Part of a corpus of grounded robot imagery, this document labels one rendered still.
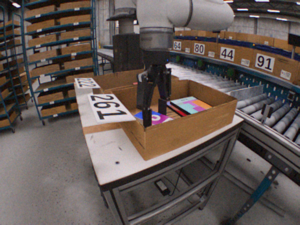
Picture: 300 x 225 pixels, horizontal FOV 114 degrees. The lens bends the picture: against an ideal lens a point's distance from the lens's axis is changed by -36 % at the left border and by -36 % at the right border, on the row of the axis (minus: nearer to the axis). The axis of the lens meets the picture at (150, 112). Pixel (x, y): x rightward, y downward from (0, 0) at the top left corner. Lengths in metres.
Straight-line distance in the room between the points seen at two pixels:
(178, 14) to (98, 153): 0.42
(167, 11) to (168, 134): 0.30
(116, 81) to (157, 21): 0.58
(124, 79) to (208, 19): 0.63
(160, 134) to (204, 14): 0.32
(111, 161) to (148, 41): 0.31
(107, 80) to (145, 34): 0.53
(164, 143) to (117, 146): 0.14
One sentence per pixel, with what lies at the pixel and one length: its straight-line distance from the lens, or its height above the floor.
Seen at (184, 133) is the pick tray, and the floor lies 0.80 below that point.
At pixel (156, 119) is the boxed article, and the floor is 0.79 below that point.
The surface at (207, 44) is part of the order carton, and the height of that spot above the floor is 1.02.
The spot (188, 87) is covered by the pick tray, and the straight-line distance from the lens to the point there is 0.75.
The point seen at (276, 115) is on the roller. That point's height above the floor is 0.75.
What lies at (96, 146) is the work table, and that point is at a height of 0.75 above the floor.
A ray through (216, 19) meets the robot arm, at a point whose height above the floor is 1.10.
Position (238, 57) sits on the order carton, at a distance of 1.40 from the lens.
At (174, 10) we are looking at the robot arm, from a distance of 0.39.
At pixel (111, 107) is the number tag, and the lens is 0.40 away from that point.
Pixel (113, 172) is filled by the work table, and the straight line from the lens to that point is 0.37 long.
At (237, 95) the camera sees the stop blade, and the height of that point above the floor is 0.77.
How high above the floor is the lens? 1.03
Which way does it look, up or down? 27 degrees down
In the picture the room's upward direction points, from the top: straight up
